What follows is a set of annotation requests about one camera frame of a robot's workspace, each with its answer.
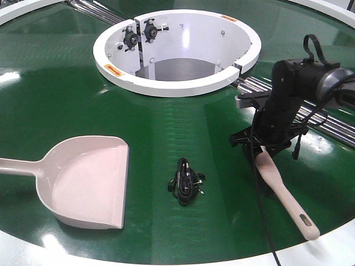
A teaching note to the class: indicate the beige hand broom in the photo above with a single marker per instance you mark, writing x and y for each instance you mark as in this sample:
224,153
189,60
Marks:
271,176

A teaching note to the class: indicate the white outer conveyor rim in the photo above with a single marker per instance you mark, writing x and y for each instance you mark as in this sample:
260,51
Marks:
51,90

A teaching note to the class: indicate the black bearing mount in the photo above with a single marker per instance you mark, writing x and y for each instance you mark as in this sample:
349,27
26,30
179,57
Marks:
151,30
131,38

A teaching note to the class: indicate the right black bearing mount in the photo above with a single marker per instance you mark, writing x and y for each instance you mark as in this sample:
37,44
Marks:
151,30

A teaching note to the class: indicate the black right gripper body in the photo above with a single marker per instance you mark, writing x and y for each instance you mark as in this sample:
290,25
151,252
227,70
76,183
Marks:
273,126

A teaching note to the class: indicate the beige plastic dustpan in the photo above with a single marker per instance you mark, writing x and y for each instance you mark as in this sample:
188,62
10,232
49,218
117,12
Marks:
81,180

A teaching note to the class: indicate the chrome rollers top left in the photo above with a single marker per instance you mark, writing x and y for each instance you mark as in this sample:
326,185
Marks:
96,11

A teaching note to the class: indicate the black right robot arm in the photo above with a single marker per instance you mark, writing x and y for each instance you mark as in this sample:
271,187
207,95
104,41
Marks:
300,88

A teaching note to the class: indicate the white central ring housing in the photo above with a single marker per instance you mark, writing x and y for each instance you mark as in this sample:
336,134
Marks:
200,53

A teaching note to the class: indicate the left black bearing mount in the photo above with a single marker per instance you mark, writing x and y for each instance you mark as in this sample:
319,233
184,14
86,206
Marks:
131,38

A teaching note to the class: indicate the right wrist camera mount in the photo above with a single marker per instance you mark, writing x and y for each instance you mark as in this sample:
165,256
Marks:
255,99

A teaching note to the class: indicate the orange warning label front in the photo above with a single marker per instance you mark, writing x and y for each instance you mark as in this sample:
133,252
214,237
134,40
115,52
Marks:
113,70

